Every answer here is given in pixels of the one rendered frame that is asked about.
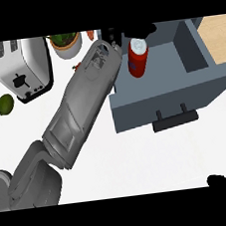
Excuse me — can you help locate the black drawer handle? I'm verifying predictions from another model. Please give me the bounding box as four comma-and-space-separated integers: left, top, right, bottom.
149, 101, 201, 134

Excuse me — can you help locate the potted green plant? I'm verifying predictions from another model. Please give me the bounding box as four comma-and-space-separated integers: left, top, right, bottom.
45, 31, 85, 63

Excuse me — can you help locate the white and silver toaster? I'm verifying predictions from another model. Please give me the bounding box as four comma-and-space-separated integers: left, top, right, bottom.
0, 35, 57, 108

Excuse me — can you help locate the small red vegetable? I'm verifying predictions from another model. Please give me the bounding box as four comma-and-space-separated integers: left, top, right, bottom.
71, 62, 82, 73

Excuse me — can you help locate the green lime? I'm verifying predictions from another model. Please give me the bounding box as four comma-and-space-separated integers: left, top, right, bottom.
0, 93, 17, 116

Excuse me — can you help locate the grey drawer front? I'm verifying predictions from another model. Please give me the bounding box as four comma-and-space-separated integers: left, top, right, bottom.
106, 60, 226, 135

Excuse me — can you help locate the red can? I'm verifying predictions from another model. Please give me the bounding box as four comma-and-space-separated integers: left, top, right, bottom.
124, 36, 152, 80

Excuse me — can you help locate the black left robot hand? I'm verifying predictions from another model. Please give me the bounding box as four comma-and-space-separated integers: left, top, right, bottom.
101, 22, 159, 51

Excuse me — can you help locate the grey open drawer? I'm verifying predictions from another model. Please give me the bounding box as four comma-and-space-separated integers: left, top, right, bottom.
96, 13, 226, 111

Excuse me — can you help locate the orange carrot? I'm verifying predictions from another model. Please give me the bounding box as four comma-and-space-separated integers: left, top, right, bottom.
86, 29, 96, 43

